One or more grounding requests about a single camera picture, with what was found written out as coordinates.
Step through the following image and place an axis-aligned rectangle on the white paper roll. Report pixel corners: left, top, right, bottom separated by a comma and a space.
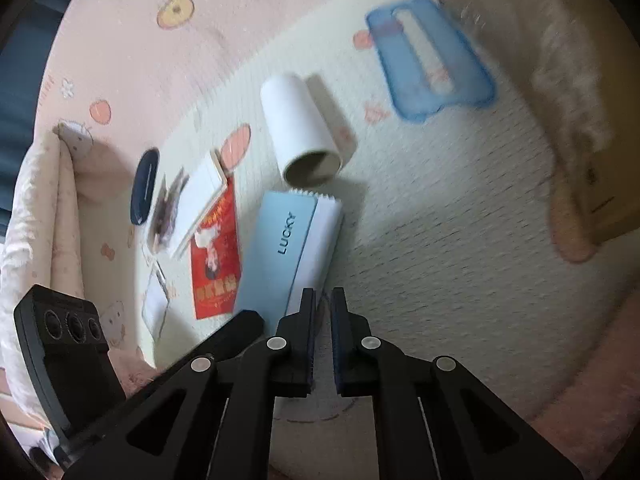
259, 72, 346, 186

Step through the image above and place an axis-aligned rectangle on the navy glasses case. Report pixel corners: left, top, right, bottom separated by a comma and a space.
130, 147, 161, 226

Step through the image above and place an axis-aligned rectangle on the lined white notepad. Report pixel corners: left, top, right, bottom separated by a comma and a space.
167, 150, 228, 261

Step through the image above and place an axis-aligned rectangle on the cartoon printed play mat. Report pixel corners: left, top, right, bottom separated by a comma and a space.
30, 0, 640, 480

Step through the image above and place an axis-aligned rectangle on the light blue box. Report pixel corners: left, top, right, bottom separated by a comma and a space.
232, 190, 345, 326

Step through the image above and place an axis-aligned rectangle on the white paper sheet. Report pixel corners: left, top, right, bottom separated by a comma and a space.
141, 260, 171, 338

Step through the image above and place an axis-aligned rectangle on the pale pink printed cloth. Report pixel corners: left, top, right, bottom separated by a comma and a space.
0, 130, 151, 411

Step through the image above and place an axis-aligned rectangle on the dark blue fabric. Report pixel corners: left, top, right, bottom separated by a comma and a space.
0, 0, 86, 221

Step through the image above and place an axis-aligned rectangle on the blue plastic lid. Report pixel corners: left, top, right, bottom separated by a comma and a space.
365, 0, 498, 123

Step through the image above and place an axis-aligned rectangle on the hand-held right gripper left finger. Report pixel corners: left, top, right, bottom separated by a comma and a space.
62, 287, 317, 480

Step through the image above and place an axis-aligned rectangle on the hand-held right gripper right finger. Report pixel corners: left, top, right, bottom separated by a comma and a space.
330, 287, 583, 480

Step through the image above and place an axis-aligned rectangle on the red booklet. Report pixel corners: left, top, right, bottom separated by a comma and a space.
190, 185, 242, 321

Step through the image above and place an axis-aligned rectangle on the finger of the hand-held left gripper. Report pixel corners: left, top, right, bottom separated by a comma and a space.
154, 309, 265, 377

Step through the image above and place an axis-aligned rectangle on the colourful sticker pack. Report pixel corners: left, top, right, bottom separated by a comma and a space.
149, 170, 190, 252

